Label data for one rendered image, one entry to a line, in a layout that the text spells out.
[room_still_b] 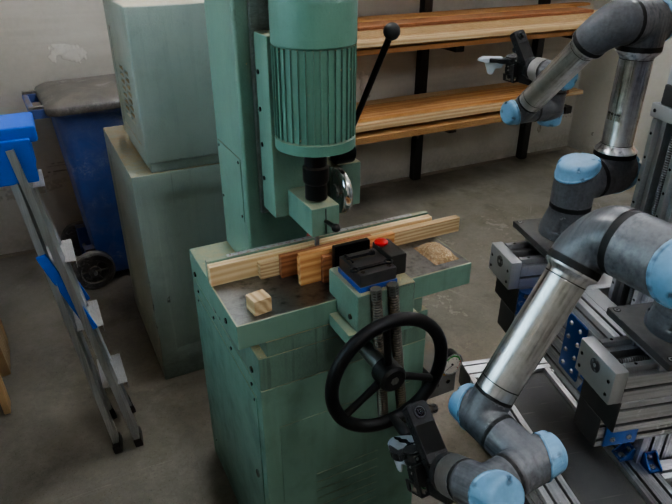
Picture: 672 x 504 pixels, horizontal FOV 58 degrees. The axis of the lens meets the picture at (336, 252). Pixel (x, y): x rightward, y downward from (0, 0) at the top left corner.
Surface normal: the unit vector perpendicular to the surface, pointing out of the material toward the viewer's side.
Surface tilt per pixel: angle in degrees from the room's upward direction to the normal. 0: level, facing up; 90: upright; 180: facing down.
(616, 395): 90
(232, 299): 0
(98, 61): 90
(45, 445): 0
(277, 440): 90
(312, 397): 90
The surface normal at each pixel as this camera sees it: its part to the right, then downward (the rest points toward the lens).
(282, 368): 0.45, 0.42
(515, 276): 0.20, 0.47
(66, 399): 0.00, -0.88
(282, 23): -0.60, 0.38
